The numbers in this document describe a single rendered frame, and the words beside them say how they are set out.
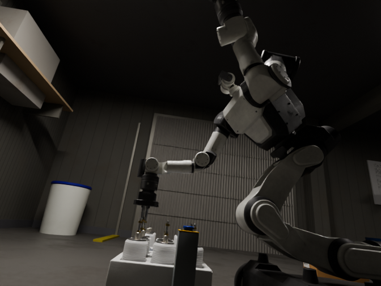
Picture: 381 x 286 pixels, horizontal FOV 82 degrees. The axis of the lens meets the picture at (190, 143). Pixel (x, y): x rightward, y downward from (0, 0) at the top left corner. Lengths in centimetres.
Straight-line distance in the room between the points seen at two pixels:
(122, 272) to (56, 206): 292
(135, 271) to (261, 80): 80
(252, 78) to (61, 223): 346
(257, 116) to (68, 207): 324
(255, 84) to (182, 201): 374
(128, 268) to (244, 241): 370
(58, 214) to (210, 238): 252
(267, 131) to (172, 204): 345
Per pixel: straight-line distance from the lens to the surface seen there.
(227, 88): 115
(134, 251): 98
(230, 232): 445
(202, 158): 112
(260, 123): 101
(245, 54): 77
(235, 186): 454
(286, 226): 92
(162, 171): 120
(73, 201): 378
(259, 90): 72
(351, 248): 106
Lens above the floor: 33
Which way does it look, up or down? 20 degrees up
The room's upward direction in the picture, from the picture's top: 7 degrees clockwise
